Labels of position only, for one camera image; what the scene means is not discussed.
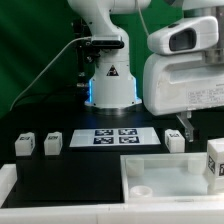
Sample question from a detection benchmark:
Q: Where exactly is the white square table top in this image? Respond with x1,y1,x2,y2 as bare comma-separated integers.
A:
120,153,224,204

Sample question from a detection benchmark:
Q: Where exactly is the white cable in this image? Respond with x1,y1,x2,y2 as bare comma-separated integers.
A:
9,36,93,112
134,0,150,38

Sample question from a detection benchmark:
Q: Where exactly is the black stand behind robot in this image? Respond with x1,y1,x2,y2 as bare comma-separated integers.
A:
71,19,99,101

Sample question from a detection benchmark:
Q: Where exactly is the white cable right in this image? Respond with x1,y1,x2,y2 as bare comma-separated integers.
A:
134,0,150,38

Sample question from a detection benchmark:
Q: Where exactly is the white cable left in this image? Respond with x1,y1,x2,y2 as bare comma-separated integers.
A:
9,36,93,112

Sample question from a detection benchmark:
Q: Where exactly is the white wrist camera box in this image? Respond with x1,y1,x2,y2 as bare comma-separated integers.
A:
147,16,219,55

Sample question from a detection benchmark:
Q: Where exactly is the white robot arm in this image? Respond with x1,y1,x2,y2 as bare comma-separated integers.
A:
67,0,224,142

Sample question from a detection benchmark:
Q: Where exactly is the white left fence block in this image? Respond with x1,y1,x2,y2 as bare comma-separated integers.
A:
0,164,17,208

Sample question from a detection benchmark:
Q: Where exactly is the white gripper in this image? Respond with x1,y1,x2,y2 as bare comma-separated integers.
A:
143,53,224,142

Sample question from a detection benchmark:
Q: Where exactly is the white sheet with markers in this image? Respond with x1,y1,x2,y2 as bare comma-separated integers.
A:
70,127,160,147

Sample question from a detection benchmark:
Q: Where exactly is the black camera on base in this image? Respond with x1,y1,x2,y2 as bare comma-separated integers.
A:
91,35,124,49

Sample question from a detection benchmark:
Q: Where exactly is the white front rail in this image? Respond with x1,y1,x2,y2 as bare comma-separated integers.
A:
0,202,224,224

